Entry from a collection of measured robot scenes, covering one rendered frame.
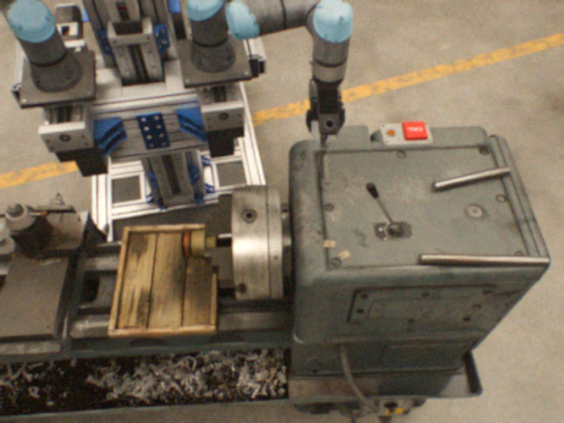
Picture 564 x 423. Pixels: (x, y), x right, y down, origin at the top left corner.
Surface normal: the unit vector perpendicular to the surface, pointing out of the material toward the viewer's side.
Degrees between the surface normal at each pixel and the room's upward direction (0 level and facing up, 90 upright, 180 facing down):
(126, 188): 0
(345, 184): 0
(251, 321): 0
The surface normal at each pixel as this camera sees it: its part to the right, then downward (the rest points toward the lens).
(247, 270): 0.04, 0.39
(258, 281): 0.04, 0.59
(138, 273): 0.00, -0.55
